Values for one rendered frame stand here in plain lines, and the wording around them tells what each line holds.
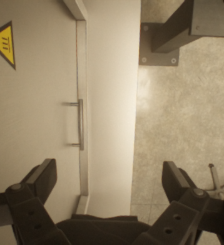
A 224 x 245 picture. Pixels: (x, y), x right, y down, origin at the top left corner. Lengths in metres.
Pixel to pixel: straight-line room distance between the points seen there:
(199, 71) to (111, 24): 1.04
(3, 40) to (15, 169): 0.15
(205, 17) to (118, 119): 0.38
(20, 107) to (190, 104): 1.39
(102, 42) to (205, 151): 1.35
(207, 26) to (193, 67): 0.99
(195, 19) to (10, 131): 0.48
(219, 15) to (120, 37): 0.27
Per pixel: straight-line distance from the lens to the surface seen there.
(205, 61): 1.56
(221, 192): 1.87
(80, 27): 0.60
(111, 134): 0.63
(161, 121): 1.49
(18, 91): 0.25
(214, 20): 0.56
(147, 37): 1.43
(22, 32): 0.28
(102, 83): 0.60
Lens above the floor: 1.40
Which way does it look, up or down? 76 degrees down
